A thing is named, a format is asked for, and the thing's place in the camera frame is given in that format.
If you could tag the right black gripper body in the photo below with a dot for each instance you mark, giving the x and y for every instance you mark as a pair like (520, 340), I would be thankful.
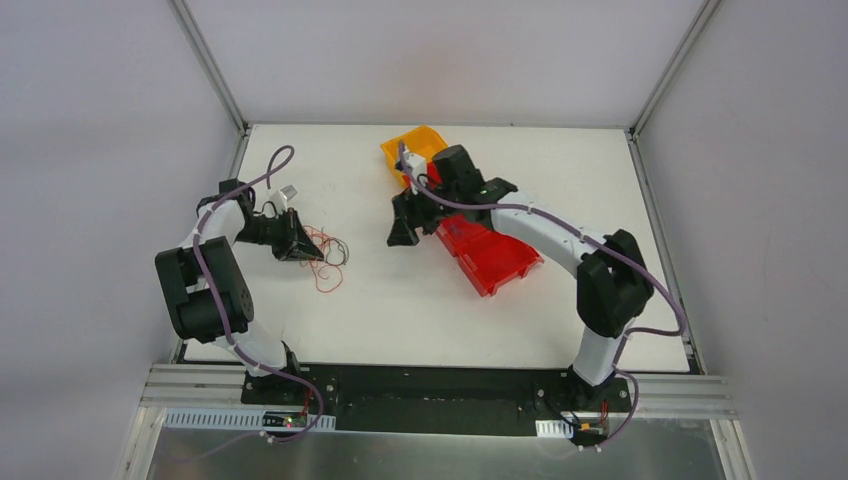
(411, 212)

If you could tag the yellow plastic bin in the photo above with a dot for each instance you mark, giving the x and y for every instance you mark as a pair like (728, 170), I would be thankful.
(422, 140)

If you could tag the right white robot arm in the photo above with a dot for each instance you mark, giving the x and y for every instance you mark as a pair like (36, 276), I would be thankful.
(611, 287)

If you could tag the middle red plastic bin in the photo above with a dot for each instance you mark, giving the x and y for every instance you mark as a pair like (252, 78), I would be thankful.
(460, 236)

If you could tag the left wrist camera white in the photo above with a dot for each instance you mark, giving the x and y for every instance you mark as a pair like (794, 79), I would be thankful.
(280, 198)

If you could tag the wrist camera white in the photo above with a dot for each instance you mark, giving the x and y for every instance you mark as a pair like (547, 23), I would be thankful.
(411, 164)
(280, 198)

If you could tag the aluminium frame rail front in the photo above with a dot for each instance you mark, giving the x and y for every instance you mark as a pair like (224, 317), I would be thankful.
(653, 395)

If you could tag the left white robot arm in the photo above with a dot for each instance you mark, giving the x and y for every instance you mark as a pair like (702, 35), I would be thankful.
(206, 294)

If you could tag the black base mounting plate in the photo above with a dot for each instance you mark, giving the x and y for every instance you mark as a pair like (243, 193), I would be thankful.
(462, 417)

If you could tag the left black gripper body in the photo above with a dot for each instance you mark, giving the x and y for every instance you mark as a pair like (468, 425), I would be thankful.
(289, 234)

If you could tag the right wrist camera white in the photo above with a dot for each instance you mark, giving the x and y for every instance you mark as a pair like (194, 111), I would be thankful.
(411, 164)

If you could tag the end red plastic bin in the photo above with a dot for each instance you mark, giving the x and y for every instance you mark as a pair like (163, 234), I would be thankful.
(491, 260)

